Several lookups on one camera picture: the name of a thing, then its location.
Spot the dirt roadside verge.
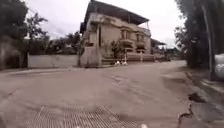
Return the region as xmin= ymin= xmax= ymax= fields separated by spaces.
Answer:
xmin=181 ymin=66 xmax=224 ymax=128

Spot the row of tall trees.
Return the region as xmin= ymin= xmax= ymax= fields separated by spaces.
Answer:
xmin=173 ymin=0 xmax=224 ymax=81

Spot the beige multi-storey building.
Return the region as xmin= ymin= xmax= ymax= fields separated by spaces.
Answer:
xmin=78 ymin=0 xmax=156 ymax=68

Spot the pale concrete wall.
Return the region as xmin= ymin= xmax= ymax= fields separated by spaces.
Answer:
xmin=27 ymin=54 xmax=80 ymax=70

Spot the grey concrete road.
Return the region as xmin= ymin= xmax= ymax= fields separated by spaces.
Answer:
xmin=0 ymin=59 xmax=224 ymax=128

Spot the low building with roof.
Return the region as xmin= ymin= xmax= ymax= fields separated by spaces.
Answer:
xmin=150 ymin=38 xmax=181 ymax=62

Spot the white vehicle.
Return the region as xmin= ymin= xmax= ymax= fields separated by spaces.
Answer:
xmin=213 ymin=53 xmax=224 ymax=80

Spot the metal drain grate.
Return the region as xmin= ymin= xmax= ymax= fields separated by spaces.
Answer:
xmin=13 ymin=103 xmax=141 ymax=128

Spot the dark leafy tree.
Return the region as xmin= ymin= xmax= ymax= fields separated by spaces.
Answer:
xmin=0 ymin=0 xmax=49 ymax=70

